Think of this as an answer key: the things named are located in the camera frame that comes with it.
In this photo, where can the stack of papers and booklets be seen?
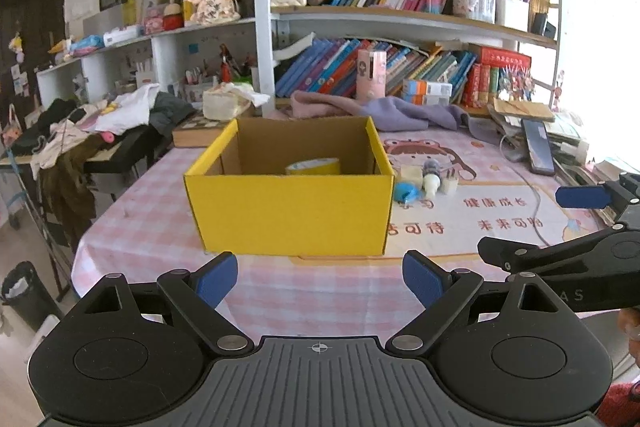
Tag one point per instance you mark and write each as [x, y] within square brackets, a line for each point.
[585, 170]

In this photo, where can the black trash bin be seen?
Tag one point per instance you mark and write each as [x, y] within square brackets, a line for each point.
[25, 302]

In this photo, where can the row of red books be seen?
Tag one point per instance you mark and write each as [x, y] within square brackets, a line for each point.
[482, 77]

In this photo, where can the small pink object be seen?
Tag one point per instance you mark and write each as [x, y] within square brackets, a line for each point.
[106, 137]

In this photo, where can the cartoon printed desk mat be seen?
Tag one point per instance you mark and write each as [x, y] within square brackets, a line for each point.
[475, 232]

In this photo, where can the colourful character stand set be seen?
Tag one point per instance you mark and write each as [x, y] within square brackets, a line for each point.
[516, 83]

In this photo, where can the black side table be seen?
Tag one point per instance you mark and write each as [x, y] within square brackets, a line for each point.
[125, 154]

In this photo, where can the white pen container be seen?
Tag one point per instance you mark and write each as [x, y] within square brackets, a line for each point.
[512, 13]

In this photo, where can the small blue plastic item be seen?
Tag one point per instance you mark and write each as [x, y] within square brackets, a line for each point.
[406, 193]

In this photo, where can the pile of notebooks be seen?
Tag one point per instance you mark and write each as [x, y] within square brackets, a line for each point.
[565, 132]

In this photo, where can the white bookshelf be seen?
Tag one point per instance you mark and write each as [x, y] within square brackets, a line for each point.
[262, 32]

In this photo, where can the row of blue books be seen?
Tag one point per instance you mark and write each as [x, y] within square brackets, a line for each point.
[320, 69]

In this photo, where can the white curved bookend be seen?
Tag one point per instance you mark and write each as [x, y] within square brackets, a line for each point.
[295, 47]

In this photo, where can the brown wooden box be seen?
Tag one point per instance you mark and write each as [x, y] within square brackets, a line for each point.
[200, 134]

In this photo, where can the orange white blue carton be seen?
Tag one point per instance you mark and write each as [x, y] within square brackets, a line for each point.
[427, 88]
[425, 100]

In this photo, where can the purple cloth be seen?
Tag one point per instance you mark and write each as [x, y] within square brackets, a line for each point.
[405, 114]

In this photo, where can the dark grey garment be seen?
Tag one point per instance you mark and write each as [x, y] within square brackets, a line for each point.
[172, 112]

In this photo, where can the white flat box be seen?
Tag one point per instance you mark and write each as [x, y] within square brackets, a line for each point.
[122, 36]

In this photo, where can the cream tissue box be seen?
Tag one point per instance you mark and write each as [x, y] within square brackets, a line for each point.
[225, 104]

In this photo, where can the small yellow hanging toy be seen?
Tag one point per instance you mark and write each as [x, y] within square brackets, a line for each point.
[16, 46]

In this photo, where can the small dropper bottle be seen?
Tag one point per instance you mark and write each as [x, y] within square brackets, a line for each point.
[431, 179]

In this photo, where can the grey power adapter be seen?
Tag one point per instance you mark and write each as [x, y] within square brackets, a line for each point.
[512, 155]

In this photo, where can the small black device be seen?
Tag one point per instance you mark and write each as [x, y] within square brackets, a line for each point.
[542, 26]

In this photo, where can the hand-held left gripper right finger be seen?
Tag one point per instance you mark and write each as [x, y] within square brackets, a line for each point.
[422, 279]

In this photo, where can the blue pink wipes packet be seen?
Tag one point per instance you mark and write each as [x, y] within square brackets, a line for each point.
[87, 45]

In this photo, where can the red and white figurine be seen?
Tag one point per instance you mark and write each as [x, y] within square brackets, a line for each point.
[173, 17]

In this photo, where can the white printed shirt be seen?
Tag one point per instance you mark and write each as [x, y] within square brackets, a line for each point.
[130, 107]

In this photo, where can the person's red clothing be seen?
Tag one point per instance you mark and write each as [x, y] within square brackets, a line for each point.
[622, 407]

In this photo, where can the pink knit cloth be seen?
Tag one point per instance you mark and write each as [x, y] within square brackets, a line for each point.
[320, 104]

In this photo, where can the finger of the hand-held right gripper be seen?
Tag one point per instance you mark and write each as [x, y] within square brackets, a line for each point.
[580, 197]
[500, 249]

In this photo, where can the brown envelope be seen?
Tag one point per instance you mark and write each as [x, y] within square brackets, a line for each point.
[520, 108]

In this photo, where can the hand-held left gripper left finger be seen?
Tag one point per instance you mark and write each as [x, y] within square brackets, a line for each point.
[217, 279]

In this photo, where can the desk stationery organizer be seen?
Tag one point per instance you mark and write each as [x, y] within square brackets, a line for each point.
[215, 77]

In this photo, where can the pink cylinder holder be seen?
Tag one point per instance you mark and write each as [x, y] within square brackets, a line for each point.
[371, 74]

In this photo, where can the small pink box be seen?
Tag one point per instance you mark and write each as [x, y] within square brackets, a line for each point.
[154, 21]

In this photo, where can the yellow cardboard box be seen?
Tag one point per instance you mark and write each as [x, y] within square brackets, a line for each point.
[285, 212]

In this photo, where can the brown garment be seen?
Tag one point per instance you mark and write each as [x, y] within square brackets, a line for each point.
[70, 192]

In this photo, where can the black smartphone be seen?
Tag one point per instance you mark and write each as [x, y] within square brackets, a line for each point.
[539, 147]

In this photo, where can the yellow tape roll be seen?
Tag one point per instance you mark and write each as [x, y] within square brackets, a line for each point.
[312, 167]

